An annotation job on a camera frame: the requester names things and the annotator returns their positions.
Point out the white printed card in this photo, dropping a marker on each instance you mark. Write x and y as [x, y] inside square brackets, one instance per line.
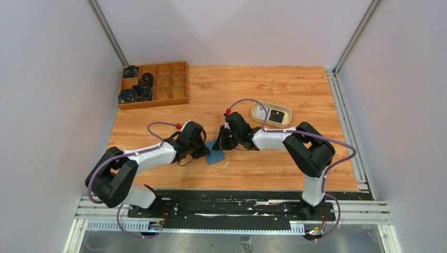
[260, 112]

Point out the black mounting base rail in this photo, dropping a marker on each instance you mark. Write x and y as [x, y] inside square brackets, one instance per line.
[220, 210]

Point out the black coiled item top-left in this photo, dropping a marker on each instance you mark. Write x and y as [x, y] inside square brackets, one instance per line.
[130, 71]

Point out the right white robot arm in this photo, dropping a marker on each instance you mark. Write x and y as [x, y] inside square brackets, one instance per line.
[311, 154]

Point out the black card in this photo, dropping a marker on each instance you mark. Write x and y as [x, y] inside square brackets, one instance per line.
[276, 116]

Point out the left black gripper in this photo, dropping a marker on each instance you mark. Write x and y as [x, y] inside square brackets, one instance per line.
[202, 148]

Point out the black coiled item bottom-left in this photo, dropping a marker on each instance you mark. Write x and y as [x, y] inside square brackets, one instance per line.
[126, 96]

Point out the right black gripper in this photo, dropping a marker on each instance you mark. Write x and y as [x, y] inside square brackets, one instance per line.
[225, 138]

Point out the black coiled item middle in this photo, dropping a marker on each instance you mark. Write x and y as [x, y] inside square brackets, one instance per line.
[147, 79]

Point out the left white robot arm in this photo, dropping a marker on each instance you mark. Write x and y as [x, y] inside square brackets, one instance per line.
[111, 181]

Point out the wooden compartment organizer box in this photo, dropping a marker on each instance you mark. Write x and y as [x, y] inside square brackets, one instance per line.
[170, 85]

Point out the large black coiled item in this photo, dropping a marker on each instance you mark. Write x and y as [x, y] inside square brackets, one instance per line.
[142, 93]

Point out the cream oval tray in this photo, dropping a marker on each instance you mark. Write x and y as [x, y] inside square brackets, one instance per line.
[269, 106]

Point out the blue card holder wallet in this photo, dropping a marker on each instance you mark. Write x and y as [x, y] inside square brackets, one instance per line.
[214, 156]

